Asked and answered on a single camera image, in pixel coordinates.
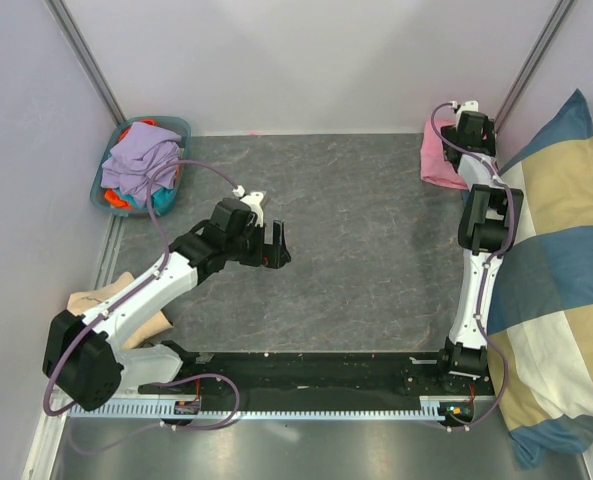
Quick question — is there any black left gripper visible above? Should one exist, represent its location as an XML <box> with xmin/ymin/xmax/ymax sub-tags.
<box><xmin>226</xmin><ymin>219</ymin><xmax>290</xmax><ymax>269</ymax></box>

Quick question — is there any pink t shirt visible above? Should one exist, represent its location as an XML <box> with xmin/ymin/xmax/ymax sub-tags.
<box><xmin>420</xmin><ymin>119</ymin><xmax>468</xmax><ymax>190</ymax></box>

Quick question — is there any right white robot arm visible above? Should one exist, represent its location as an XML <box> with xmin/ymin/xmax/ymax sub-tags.
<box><xmin>430</xmin><ymin>101</ymin><xmax>524</xmax><ymax>394</ymax></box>

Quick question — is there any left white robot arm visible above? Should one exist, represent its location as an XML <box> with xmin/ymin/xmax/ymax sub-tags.
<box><xmin>42</xmin><ymin>191</ymin><xmax>291</xmax><ymax>411</ymax></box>

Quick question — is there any teal t shirt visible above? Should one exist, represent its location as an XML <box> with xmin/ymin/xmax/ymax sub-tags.
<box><xmin>119</xmin><ymin>188</ymin><xmax>176</xmax><ymax>210</ymax></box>

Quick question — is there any teal plastic laundry basket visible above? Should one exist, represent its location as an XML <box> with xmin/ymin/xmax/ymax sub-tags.
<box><xmin>90</xmin><ymin>116</ymin><xmax>191</xmax><ymax>217</ymax></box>

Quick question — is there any lilac t shirt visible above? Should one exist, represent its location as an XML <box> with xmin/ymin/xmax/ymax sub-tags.
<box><xmin>101</xmin><ymin>122</ymin><xmax>182</xmax><ymax>208</ymax></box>

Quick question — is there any orange t shirt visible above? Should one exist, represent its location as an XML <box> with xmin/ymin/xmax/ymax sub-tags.
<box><xmin>103</xmin><ymin>118</ymin><xmax>179</xmax><ymax>210</ymax></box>

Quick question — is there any beige cloth bag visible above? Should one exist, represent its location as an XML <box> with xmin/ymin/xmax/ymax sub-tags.
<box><xmin>65</xmin><ymin>272</ymin><xmax>176</xmax><ymax>350</ymax></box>

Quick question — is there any blue cream checked pillow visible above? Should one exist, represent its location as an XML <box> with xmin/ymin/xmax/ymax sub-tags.
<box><xmin>487</xmin><ymin>91</ymin><xmax>593</xmax><ymax>468</ymax></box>

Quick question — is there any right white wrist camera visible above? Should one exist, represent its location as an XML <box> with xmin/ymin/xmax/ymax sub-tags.
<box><xmin>447</xmin><ymin>100</ymin><xmax>479</xmax><ymax>115</ymax></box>

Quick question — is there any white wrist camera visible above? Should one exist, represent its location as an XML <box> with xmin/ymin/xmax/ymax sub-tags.
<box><xmin>447</xmin><ymin>100</ymin><xmax>479</xmax><ymax>115</ymax></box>
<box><xmin>232</xmin><ymin>185</ymin><xmax>267</xmax><ymax>227</ymax></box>

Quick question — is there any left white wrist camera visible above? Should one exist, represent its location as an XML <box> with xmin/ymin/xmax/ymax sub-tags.
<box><xmin>232</xmin><ymin>185</ymin><xmax>267</xmax><ymax>227</ymax></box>

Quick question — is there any right aluminium frame post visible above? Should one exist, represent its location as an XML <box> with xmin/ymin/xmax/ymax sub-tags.
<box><xmin>495</xmin><ymin>0</ymin><xmax>577</xmax><ymax>135</ymax></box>

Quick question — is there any aluminium frame post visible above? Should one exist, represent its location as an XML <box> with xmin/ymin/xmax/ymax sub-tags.
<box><xmin>45</xmin><ymin>0</ymin><xmax>126</xmax><ymax>125</ymax></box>
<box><xmin>495</xmin><ymin>0</ymin><xmax>577</xmax><ymax>135</ymax></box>

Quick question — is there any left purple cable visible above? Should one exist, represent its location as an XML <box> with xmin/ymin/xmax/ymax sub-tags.
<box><xmin>43</xmin><ymin>159</ymin><xmax>245</xmax><ymax>417</ymax></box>

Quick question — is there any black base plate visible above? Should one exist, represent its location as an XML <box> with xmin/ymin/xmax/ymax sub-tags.
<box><xmin>136</xmin><ymin>351</ymin><xmax>493</xmax><ymax>413</ymax></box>

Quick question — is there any light blue cable duct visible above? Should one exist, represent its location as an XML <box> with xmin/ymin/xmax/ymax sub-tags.
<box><xmin>68</xmin><ymin>397</ymin><xmax>473</xmax><ymax>422</ymax></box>

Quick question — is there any left aluminium frame post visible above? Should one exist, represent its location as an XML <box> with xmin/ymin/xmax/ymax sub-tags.
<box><xmin>45</xmin><ymin>0</ymin><xmax>126</xmax><ymax>125</ymax></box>

